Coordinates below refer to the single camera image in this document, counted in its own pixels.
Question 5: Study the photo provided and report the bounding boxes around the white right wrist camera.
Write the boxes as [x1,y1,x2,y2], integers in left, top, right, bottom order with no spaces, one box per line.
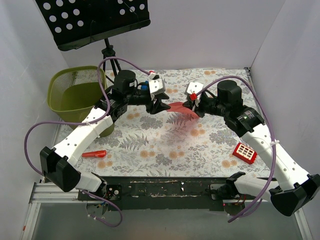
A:
[185,82,204,106]

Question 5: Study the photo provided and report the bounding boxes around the aluminium frame rail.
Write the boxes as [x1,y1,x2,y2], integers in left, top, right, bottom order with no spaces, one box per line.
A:
[19,181,81,240]

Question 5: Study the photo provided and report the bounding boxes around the floral patterned table mat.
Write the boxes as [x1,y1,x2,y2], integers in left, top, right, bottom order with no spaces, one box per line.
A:
[55,68,270,178]

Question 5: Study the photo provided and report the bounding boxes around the red plastic trash bag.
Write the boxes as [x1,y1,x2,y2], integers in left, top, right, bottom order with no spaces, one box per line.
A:
[166,101,199,119]

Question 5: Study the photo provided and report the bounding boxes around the red trash bag roll remainder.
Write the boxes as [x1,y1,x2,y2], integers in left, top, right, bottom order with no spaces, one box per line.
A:
[81,150,107,158]

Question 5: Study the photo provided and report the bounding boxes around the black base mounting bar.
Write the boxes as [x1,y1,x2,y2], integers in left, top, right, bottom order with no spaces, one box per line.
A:
[77,176,251,212]

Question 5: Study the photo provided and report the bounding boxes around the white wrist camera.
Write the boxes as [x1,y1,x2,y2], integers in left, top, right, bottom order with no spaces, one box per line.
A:
[185,82,204,106]
[148,71,166,95]

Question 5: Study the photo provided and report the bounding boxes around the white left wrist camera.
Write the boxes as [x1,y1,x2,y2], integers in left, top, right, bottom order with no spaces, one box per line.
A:
[148,71,166,95]

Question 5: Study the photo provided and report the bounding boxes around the red white toy block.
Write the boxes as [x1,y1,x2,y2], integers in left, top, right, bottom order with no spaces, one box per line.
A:
[232,142,258,165]

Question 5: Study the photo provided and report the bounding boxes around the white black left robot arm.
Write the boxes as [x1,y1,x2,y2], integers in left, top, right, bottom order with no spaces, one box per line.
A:
[40,70,170,200]

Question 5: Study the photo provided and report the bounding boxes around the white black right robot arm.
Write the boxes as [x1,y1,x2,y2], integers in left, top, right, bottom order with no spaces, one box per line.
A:
[183,76,320,221]

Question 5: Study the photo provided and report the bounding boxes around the olive green mesh trash bin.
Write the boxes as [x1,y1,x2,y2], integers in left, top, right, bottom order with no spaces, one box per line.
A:
[47,66,103,123]

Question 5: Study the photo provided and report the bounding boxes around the colourful toy brick car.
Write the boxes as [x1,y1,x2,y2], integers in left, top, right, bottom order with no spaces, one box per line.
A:
[137,85,149,91]

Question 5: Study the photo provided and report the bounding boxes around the black perforated music stand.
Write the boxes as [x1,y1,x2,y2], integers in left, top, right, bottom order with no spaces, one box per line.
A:
[35,0,151,74]

